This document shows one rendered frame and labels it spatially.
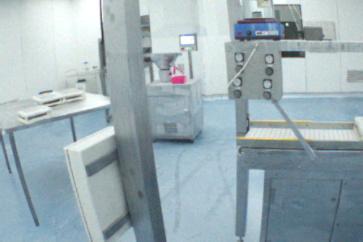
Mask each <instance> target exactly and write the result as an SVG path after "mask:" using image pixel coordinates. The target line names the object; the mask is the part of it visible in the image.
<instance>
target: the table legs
mask: <svg viewBox="0 0 363 242"><path fill-rule="evenodd" d="M70 128H71V133H72V138H73V142H77V140H76V135H75V127H74V123H73V117H70ZM8 136H9V139H10V144H11V150H12V153H13V156H14V159H15V166H16V169H17V172H18V175H19V179H20V182H21V185H22V189H23V193H24V196H25V198H26V201H27V203H28V206H29V209H30V211H31V214H32V219H33V221H34V223H35V225H36V226H37V227H38V226H40V224H39V222H38V218H37V216H36V212H35V210H34V207H33V204H32V199H31V196H30V193H29V192H28V187H27V185H26V182H25V179H24V176H23V171H22V168H21V164H20V160H19V154H18V151H17V149H16V145H15V137H14V134H13V133H12V132H11V133H9V134H8ZM0 141H1V144H2V150H3V154H4V156H5V160H6V165H7V168H8V172H9V173H10V174H11V173H12V171H11V166H10V164H9V161H8V158H7V153H6V148H5V145H4V140H3V136H2V129H1V126H0Z"/></svg>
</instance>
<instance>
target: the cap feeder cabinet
mask: <svg viewBox="0 0 363 242"><path fill-rule="evenodd" d="M146 86H147V101H148V108H149V116H150V123H151V131H152V138H153V139H154V140H153V142H155V141H156V140H155V138H191V141H190V142H191V143H192V142H194V141H192V140H193V139H192V138H195V136H196V135H197V134H198V132H202V130H201V129H202V127H203V105H202V92H201V78H196V79H186V83H185V84H173V85H172V81H168V82H166V83H164V82H160V80H156V81H155V82H153V83H149V84H147V85H146Z"/></svg>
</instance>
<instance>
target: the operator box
mask: <svg viewBox="0 0 363 242"><path fill-rule="evenodd" d="M63 150H64V153H65V156H66V163H67V167H68V171H69V175H70V179H71V183H72V186H73V190H74V194H75V197H76V201H77V205H78V208H79V212H80V215H81V219H82V220H83V225H84V228H85V230H86V233H87V236H88V239H89V242H116V241H117V240H118V239H119V238H120V237H121V236H123V235H124V234H125V233H126V232H127V231H128V230H129V229H130V228H131V227H132V222H131V216H130V212H129V208H128V203H127V197H126V193H125V188H124V182H123V179H122V173H121V166H120V161H119V158H118V155H117V144H116V138H115V132H114V127H113V126H108V127H107V128H104V129H102V130H101V131H99V132H96V133H95V134H91V135H89V136H87V137H86V138H82V139H80V140H79V141H78V142H74V143H72V144H70V145H69V146H66V147H64V148H63Z"/></svg>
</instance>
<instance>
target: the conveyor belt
mask: <svg viewBox="0 0 363 242"><path fill-rule="evenodd" d="M298 130H299V131H300V132H301V135H302V136H303V137H304V138H305V139H310V138H312V139H317V140H320V139H327V140H332V139H336V140H342V139H345V140H352V139H353V140H357V137H356V135H355V134H354V131H353V129H346V130H344V129H298ZM246 137H247V138H293V139H296V138H297V136H296V135H295V134H294V132H292V129H279V128H278V129H263V128H251V129H250V130H249V131H248V132H247V134H246ZM240 147H249V148H250V147H258V148H267V147H266V146H238V148H237V154H238V150H239V148H240ZM268 148H277V149H280V148H287V149H292V148H296V149H303V147H285V146H282V147H276V146H268ZM311 149H320V150H321V149H328V150H330V149H336V150H338V149H343V150H346V149H349V150H353V149H356V150H360V149H362V150H363V148H350V147H349V148H343V147H341V148H335V147H333V148H327V147H324V148H320V147H315V148H312V147H311ZM238 155H239V154H238Z"/></svg>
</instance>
